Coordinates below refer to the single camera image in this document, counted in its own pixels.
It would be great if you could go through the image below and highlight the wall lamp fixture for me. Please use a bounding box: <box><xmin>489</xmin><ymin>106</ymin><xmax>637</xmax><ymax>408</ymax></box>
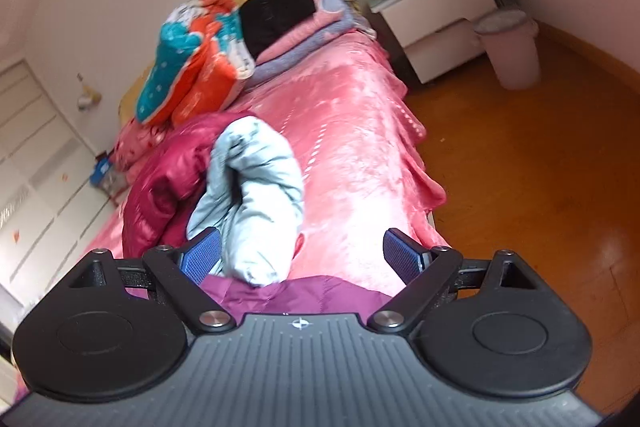
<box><xmin>76</xmin><ymin>72</ymin><xmax>102</xmax><ymax>112</ymax></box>

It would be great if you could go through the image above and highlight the light blue grey garment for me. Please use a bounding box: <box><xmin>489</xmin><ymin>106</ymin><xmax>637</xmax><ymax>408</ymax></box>
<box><xmin>186</xmin><ymin>116</ymin><xmax>304</xmax><ymax>287</ymax></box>

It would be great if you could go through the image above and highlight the red floral folded bedding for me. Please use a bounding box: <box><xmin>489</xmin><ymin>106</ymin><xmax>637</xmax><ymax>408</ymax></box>
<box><xmin>110</xmin><ymin>118</ymin><xmax>172</xmax><ymax>185</ymax></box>

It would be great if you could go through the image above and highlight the pink folded blanket stack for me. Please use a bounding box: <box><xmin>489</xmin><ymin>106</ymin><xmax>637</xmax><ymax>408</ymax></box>
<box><xmin>245</xmin><ymin>0</ymin><xmax>376</xmax><ymax>90</ymax></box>

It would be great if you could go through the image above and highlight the purple down jacket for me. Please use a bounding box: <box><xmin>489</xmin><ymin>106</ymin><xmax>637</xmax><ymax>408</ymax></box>
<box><xmin>121</xmin><ymin>273</ymin><xmax>396</xmax><ymax>323</ymax></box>

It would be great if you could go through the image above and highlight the dark red down jacket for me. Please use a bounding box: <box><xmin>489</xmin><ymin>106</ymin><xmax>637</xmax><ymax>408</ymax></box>
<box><xmin>122</xmin><ymin>112</ymin><xmax>250</xmax><ymax>259</ymax></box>

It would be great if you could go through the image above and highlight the black pillow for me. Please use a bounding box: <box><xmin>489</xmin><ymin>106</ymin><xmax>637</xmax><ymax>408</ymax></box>
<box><xmin>239</xmin><ymin>0</ymin><xmax>316</xmax><ymax>60</ymax></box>

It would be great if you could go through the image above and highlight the white sliding wardrobe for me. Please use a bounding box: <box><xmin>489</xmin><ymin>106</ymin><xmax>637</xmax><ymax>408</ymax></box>
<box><xmin>0</xmin><ymin>62</ymin><xmax>115</xmax><ymax>306</ymax></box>

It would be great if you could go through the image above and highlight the teal orange folded quilt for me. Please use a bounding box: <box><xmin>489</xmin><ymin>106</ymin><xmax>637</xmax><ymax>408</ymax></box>
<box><xmin>134</xmin><ymin>0</ymin><xmax>256</xmax><ymax>126</ymax></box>

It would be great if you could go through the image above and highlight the pink bedspread on bed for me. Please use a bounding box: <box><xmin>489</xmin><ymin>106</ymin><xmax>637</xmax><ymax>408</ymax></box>
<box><xmin>92</xmin><ymin>31</ymin><xmax>446</xmax><ymax>295</ymax></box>

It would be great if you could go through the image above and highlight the white nightstand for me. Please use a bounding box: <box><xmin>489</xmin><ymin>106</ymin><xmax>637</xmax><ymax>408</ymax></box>
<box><xmin>370</xmin><ymin>0</ymin><xmax>497</xmax><ymax>83</ymax></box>

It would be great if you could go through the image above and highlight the pink waste bin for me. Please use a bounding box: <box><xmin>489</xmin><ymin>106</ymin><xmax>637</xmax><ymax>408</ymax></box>
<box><xmin>473</xmin><ymin>8</ymin><xmax>540</xmax><ymax>90</ymax></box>

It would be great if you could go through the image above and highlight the blue storage box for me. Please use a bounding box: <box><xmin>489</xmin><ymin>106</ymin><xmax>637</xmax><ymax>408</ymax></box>
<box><xmin>89</xmin><ymin>156</ymin><xmax>127</xmax><ymax>198</ymax></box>

